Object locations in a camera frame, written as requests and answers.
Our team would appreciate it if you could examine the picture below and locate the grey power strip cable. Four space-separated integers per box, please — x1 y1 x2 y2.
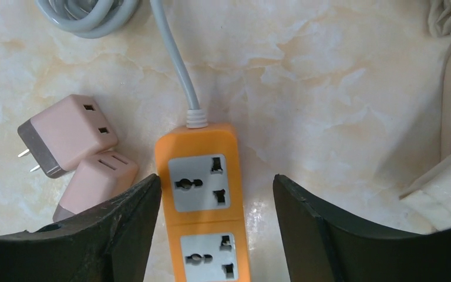
35 0 209 130

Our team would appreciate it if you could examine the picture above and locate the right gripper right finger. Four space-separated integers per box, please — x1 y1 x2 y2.
272 174 451 281

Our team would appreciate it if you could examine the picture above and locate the pink plug adapter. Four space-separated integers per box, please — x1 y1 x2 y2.
17 94 118 179
53 150 139 222

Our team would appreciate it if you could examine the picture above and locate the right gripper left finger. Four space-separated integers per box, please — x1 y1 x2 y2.
0 174 161 281

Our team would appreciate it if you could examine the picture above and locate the orange power strip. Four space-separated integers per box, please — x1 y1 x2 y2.
154 123 251 281

